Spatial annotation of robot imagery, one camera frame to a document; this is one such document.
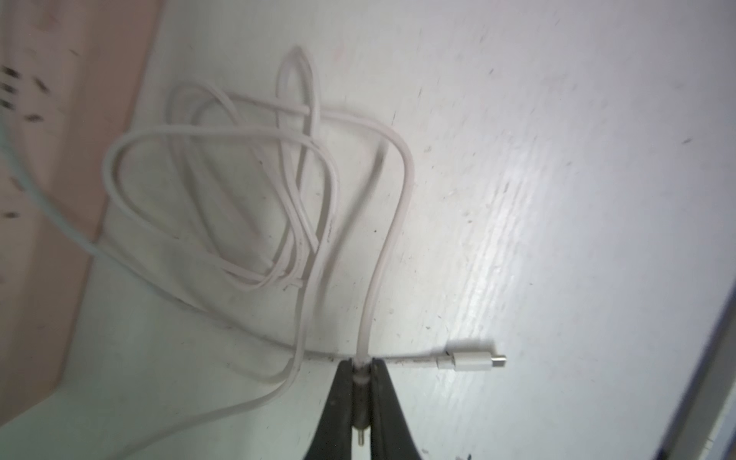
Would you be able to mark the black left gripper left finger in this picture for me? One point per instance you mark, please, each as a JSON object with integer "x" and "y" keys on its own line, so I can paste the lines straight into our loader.
{"x": 333, "y": 435}

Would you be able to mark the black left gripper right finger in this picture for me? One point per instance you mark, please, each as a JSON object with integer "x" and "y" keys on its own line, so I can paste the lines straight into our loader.
{"x": 390, "y": 435}

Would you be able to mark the pink power strip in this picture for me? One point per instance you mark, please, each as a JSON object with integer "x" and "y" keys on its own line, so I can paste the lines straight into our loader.
{"x": 71, "y": 72}

